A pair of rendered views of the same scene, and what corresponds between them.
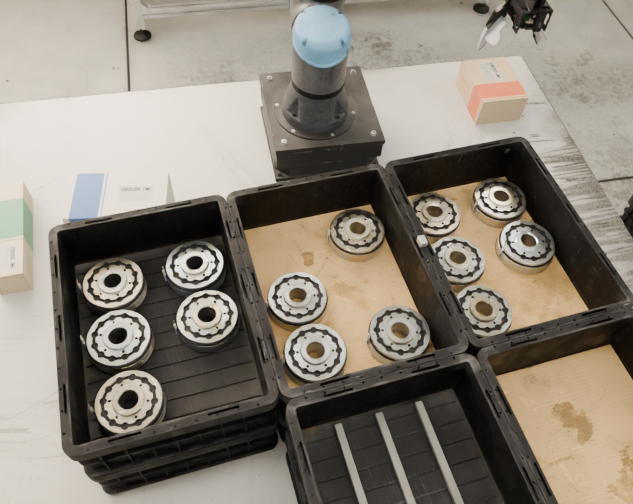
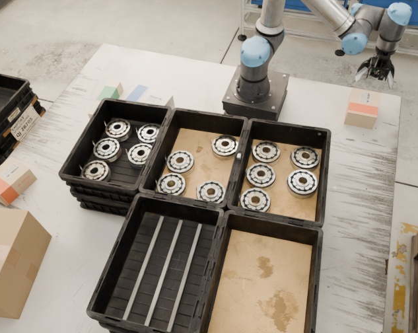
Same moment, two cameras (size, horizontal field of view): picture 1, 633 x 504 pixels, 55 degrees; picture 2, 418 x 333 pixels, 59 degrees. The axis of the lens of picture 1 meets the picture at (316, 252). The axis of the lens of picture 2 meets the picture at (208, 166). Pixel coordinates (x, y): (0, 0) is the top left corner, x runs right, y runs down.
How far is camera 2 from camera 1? 0.62 m
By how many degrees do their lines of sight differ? 23
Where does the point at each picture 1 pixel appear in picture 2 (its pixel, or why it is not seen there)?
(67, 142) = (149, 72)
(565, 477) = (242, 286)
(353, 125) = (266, 101)
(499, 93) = (360, 110)
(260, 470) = not seen: hidden behind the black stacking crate
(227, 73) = (273, 67)
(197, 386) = (123, 178)
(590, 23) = not seen: outside the picture
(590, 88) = not seen: outside the picture
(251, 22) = (301, 44)
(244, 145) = (219, 96)
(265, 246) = (185, 137)
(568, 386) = (275, 252)
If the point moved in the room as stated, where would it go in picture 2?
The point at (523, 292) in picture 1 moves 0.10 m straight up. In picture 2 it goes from (286, 203) to (290, 187)
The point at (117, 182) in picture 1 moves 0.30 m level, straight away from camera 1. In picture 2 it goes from (150, 92) to (163, 51)
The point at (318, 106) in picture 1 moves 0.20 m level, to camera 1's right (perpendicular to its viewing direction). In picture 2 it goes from (247, 85) to (290, 102)
